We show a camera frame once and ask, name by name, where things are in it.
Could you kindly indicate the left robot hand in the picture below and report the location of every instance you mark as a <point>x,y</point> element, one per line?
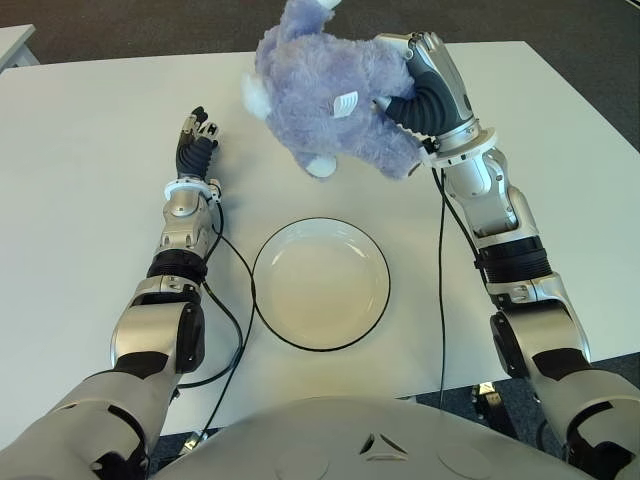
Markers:
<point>195,155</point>

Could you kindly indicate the white plate black rim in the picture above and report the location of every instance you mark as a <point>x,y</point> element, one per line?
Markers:
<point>320,290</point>

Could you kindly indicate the purple plush bunny doll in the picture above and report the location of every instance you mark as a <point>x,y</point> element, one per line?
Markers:
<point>325,90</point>

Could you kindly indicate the silver robot torso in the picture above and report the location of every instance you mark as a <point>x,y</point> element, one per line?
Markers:
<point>375,440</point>

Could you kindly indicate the grey side table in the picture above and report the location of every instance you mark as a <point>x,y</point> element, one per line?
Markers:
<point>15,47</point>

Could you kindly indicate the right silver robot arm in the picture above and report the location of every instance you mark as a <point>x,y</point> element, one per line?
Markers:
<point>505,215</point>

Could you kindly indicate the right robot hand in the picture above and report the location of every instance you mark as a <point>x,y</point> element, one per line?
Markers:
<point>440,95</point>

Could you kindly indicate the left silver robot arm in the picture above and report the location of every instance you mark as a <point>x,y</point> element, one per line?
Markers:
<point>180,240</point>

